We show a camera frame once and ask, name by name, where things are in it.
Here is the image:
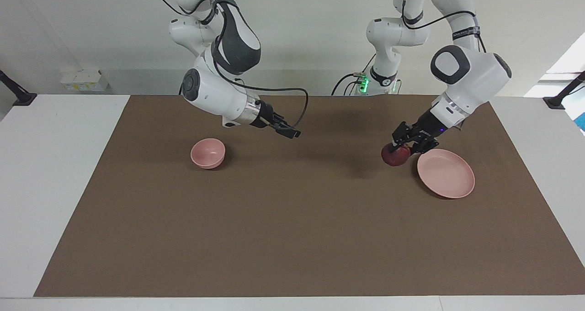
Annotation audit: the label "pink bowl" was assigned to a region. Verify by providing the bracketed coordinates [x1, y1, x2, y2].
[190, 138, 226, 170]

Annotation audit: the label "pink plate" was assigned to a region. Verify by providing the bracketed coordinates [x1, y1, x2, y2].
[416, 148, 476, 200]

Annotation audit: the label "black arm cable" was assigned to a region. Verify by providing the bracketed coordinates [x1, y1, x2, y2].
[149, 0, 310, 129]
[400, 0, 483, 51]

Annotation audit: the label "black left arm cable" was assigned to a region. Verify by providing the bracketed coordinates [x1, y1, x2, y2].
[400, 0, 483, 51]

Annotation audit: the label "white tissue box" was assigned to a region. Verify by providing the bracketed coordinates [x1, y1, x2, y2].
[60, 69, 110, 93]

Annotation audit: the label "black arm base cables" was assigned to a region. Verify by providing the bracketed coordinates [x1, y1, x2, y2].
[331, 54, 376, 96]

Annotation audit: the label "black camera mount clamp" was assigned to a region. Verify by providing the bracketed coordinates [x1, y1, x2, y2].
[0, 69, 37, 107]
[542, 71, 585, 110]

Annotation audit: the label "dark red apple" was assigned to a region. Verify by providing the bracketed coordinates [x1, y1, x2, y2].
[381, 142, 411, 167]

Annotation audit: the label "brown table mat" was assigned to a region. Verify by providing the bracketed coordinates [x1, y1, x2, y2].
[34, 95, 585, 298]

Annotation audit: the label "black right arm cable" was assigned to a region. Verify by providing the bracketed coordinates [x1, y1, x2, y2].
[149, 0, 310, 129]

